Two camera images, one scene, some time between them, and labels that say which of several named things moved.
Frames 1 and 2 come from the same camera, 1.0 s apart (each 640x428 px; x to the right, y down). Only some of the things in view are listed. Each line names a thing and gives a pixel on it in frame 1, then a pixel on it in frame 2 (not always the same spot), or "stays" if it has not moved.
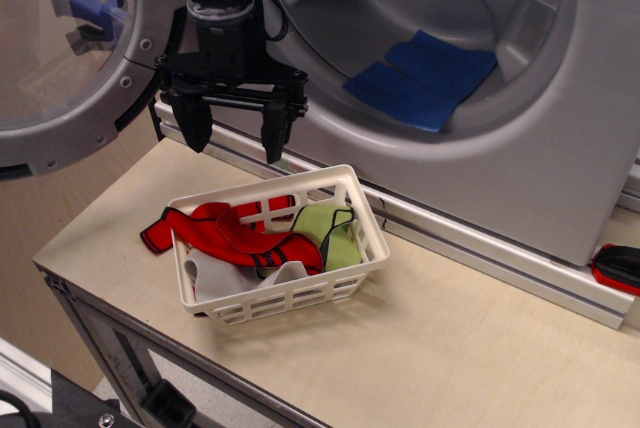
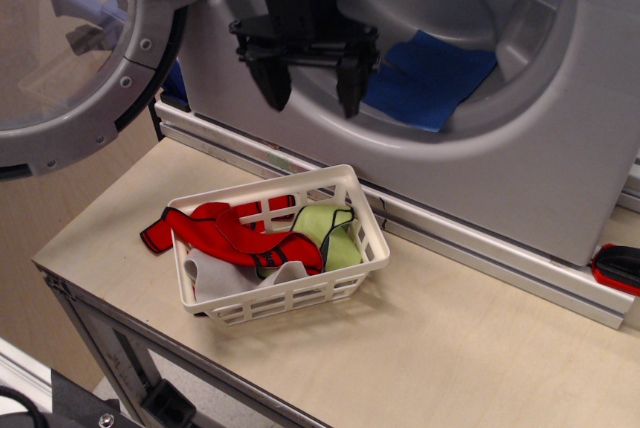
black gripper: [230, 65] → [303, 24]
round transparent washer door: [80, 30] stays
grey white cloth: [213, 273] stays
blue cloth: [423, 80] stays
